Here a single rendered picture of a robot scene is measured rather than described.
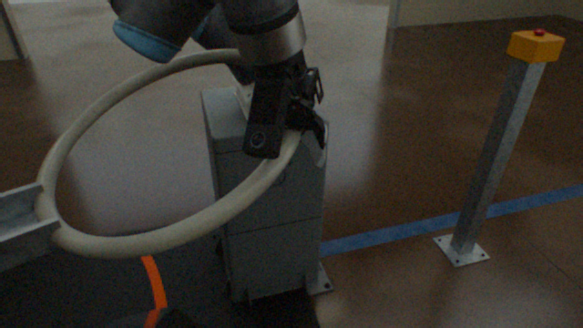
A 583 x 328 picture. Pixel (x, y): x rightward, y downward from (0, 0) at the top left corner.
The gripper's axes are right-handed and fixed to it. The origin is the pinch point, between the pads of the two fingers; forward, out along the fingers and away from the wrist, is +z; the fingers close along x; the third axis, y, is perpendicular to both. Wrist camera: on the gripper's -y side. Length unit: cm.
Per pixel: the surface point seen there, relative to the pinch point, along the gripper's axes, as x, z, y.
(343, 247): 23, 127, 57
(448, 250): -26, 138, 70
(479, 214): -38, 115, 77
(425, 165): -9, 157, 145
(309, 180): 24, 59, 44
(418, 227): -11, 140, 83
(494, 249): -48, 145, 79
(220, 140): 44, 29, 33
